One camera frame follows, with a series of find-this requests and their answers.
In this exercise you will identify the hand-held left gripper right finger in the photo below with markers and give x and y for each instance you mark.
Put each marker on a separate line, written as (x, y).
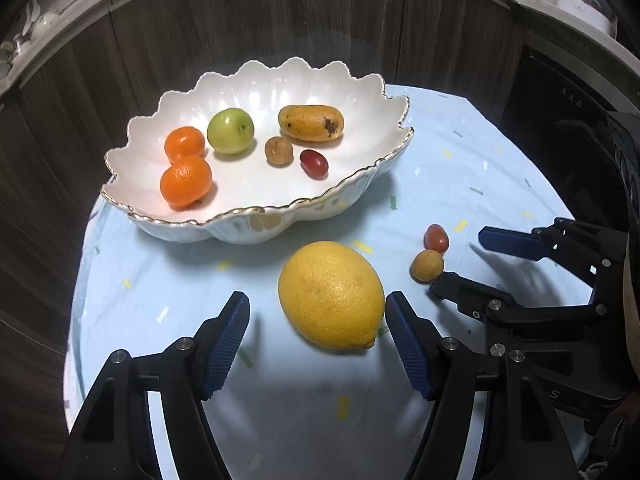
(409, 350)

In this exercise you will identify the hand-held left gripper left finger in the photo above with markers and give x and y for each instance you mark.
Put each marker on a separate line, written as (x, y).
(222, 350)

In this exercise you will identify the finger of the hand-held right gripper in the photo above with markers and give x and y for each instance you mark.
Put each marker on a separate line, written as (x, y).
(465, 290)
(505, 242)

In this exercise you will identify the brown longan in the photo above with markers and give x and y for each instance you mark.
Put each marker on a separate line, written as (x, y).
(278, 151)
(426, 265)

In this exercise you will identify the red cherry tomato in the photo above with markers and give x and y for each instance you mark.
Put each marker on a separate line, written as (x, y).
(313, 162)
(436, 237)

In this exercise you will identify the large yellow lemon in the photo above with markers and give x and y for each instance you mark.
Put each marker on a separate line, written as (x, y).
(330, 295)

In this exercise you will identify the white scalloped ceramic bowl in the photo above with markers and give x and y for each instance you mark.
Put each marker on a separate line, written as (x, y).
(240, 185)

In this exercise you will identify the orange tangerine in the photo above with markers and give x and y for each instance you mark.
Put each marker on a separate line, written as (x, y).
(184, 142)
(186, 182)

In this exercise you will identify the green apple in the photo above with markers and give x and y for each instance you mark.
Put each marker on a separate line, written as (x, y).
(230, 130)

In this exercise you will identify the yellow spotted mango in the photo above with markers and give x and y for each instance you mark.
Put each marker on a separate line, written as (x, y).
(307, 121)

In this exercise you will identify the light blue confetti tablecloth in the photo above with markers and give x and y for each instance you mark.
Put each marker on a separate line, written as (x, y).
(150, 280)

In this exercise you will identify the black built-in appliance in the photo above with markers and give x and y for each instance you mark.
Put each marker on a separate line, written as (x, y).
(555, 125)

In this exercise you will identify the white round pot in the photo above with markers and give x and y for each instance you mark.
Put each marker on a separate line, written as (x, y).
(585, 4)

